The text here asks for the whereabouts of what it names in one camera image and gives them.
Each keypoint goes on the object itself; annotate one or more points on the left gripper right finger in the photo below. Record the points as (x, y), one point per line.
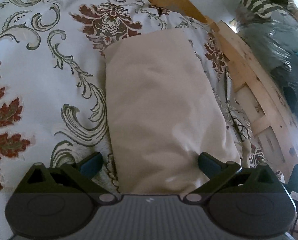
(219, 175)

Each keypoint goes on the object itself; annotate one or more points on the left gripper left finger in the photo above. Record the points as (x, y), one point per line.
(80, 177)

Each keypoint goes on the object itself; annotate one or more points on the beige hooded Champion jacket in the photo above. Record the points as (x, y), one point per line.
(162, 114)

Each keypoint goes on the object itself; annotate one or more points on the plastic bag of clothes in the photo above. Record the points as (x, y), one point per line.
(270, 28)

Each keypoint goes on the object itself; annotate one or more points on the floral patterned bed cover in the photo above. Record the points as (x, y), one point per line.
(52, 82)

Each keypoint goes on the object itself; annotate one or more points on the wooden bed frame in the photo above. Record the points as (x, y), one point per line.
(272, 122)

